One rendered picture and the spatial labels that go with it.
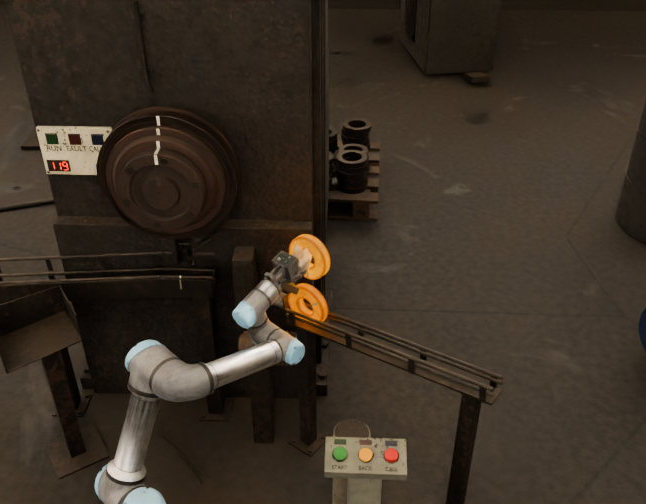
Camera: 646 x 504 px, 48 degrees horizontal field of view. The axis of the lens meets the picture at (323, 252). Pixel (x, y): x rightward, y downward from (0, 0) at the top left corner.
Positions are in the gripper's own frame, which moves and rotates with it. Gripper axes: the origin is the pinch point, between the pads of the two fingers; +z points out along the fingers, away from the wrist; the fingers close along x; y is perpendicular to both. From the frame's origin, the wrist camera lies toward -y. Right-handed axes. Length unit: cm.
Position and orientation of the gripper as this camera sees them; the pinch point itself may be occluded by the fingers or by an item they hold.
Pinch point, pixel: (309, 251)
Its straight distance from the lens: 241.3
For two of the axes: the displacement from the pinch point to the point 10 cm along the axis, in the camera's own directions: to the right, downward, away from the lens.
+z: 5.9, -6.4, 4.9
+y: -1.5, -6.9, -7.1
